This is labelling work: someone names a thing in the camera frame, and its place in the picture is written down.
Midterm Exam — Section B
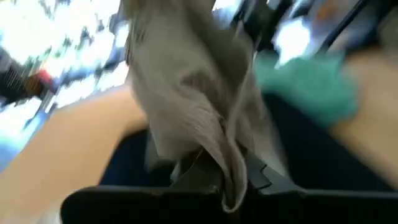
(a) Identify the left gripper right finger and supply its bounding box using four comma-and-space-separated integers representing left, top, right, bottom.
241, 149, 398, 224

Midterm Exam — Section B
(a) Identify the grey garment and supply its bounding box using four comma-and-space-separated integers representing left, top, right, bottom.
123, 0, 290, 214

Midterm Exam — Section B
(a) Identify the teal garment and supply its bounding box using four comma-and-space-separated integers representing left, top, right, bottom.
253, 51, 360, 128

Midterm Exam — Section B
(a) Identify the light wooden table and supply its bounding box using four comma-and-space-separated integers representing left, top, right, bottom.
0, 83, 149, 224

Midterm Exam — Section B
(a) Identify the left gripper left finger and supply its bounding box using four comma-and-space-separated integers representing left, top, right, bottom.
60, 147, 225, 224

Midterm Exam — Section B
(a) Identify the navy white striped fabric bin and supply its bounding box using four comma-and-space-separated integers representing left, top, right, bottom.
99, 93, 396, 192

